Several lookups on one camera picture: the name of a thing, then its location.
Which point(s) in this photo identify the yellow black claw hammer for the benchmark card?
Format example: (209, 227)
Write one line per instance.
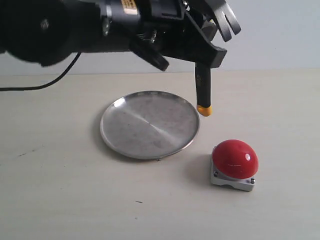
(220, 13)

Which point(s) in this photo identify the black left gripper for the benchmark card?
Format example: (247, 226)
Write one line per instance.
(152, 29)

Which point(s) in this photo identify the red dome push button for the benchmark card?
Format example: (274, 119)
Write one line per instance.
(234, 163)

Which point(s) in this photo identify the round steel plate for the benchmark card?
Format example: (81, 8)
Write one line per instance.
(149, 125)

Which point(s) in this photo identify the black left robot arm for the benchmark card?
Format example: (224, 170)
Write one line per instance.
(47, 31)

